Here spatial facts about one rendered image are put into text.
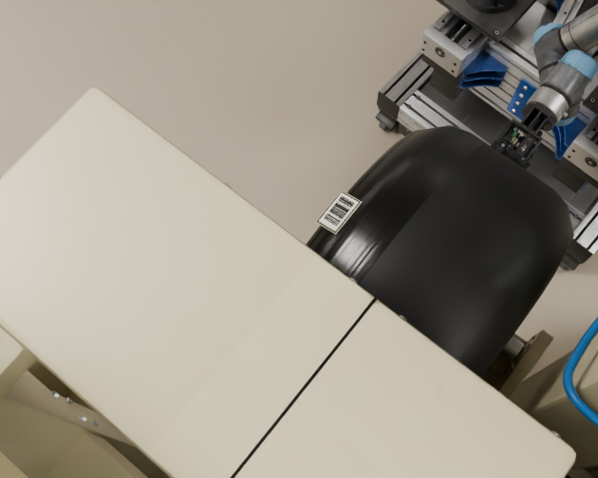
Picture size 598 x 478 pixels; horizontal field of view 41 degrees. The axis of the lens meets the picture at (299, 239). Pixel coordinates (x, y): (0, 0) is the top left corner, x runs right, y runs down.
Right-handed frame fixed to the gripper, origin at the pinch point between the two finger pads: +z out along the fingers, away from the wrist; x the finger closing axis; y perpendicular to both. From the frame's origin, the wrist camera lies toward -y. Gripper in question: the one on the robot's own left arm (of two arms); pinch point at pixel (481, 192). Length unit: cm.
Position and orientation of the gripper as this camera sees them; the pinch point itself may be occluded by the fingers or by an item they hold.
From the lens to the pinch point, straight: 166.7
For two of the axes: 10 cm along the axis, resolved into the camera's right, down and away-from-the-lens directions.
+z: -6.2, 7.7, -1.3
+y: -0.9, -2.3, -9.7
